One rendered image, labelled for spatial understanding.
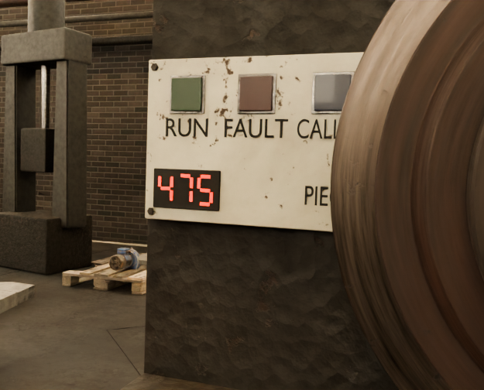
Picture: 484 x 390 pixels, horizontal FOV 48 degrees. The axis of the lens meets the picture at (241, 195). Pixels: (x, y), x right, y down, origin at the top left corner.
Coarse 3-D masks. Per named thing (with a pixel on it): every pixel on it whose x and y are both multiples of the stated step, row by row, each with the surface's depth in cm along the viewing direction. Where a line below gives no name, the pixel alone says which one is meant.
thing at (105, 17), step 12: (0, 0) 714; (12, 0) 708; (24, 0) 702; (72, 0) 683; (84, 0) 680; (132, 12) 679; (144, 12) 673; (0, 24) 746; (12, 24) 739; (24, 24) 734; (108, 36) 714; (120, 36) 707; (132, 36) 700; (144, 36) 694; (0, 48) 771
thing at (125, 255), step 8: (120, 248) 493; (128, 248) 494; (112, 256) 483; (120, 256) 484; (128, 256) 493; (136, 256) 492; (112, 264) 483; (120, 264) 481; (128, 264) 493; (136, 264) 506
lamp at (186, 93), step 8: (176, 80) 60; (184, 80) 60; (192, 80) 59; (200, 80) 59; (176, 88) 60; (184, 88) 60; (192, 88) 60; (200, 88) 59; (176, 96) 60; (184, 96) 60; (192, 96) 60; (200, 96) 59; (176, 104) 60; (184, 104) 60; (192, 104) 60; (200, 104) 59
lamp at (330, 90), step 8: (320, 80) 55; (328, 80) 55; (336, 80) 54; (344, 80) 54; (320, 88) 55; (328, 88) 55; (336, 88) 54; (344, 88) 54; (320, 96) 55; (328, 96) 55; (336, 96) 54; (344, 96) 54; (320, 104) 55; (328, 104) 55; (336, 104) 54
